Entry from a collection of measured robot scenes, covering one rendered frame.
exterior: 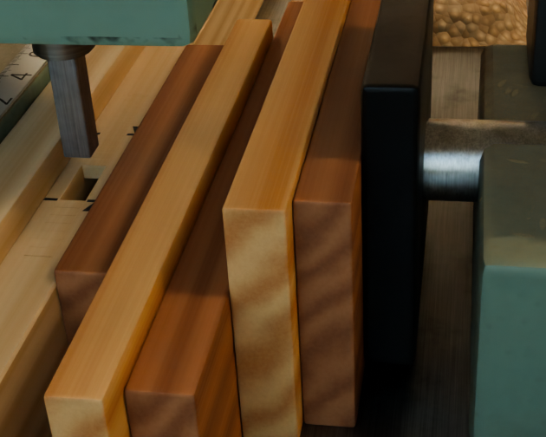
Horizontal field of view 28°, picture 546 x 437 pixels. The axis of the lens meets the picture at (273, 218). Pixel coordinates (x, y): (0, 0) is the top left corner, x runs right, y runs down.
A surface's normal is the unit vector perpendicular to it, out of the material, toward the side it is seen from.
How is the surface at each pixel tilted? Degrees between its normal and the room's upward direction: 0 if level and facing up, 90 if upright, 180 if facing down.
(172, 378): 0
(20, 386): 90
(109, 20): 90
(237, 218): 90
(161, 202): 0
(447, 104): 0
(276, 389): 90
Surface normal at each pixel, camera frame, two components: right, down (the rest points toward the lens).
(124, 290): -0.05, -0.85
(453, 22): -0.10, 0.18
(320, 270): -0.17, 0.53
